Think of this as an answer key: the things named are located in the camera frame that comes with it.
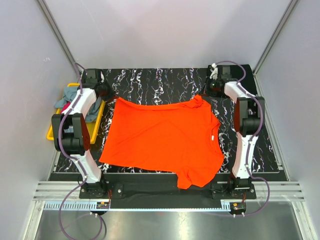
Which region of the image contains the orange t-shirt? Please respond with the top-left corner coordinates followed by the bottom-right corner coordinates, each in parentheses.
top-left (99, 95), bottom-right (224, 189)

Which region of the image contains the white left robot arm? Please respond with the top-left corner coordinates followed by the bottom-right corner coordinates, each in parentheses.
top-left (51, 83), bottom-right (116, 198)

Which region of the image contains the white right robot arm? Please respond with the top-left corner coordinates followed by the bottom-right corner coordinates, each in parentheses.
top-left (201, 78), bottom-right (265, 199)

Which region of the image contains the folded black t-shirt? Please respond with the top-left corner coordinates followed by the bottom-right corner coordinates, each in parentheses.
top-left (206, 64), bottom-right (258, 98)

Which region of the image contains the grey-blue crumpled t-shirt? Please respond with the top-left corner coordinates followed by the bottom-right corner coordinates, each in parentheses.
top-left (54, 86), bottom-right (102, 123)

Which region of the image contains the pink crumpled garment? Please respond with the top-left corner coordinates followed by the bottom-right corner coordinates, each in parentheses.
top-left (60, 102), bottom-right (71, 114)

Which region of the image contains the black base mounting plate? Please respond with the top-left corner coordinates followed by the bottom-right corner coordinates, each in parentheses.
top-left (80, 173), bottom-right (256, 206)

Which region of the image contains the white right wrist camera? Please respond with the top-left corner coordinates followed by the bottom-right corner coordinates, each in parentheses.
top-left (207, 63), bottom-right (232, 80)

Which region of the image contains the aluminium frame rail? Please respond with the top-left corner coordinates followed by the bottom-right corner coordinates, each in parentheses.
top-left (44, 200), bottom-right (231, 212)

